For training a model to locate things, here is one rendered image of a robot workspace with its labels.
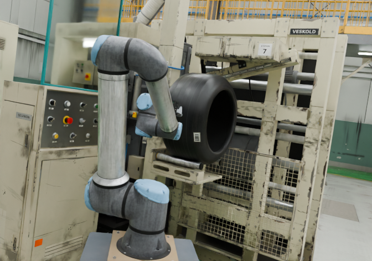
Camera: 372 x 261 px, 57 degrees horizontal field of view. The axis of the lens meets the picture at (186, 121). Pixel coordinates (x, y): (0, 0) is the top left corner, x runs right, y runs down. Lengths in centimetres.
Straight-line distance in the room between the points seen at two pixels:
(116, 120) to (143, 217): 40
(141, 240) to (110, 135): 44
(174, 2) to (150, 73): 129
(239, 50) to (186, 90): 56
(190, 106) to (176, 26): 65
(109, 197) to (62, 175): 84
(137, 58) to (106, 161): 43
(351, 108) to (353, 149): 122
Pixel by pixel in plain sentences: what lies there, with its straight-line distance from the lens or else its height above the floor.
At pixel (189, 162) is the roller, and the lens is 218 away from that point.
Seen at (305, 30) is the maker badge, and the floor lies 190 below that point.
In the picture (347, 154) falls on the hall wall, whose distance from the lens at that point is 1138.
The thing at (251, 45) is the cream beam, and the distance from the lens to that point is 243.
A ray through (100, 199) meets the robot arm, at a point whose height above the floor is 85.
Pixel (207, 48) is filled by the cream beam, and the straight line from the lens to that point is 256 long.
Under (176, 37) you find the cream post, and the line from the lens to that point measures 242.
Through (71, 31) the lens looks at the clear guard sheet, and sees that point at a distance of 221.
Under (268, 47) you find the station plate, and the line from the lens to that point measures 238.
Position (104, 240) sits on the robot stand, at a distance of 171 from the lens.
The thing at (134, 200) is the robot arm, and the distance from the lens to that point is 142.
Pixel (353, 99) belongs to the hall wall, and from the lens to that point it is 1145.
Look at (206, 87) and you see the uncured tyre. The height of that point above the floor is 139.
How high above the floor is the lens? 128
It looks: 3 degrees down
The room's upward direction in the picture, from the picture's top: 8 degrees clockwise
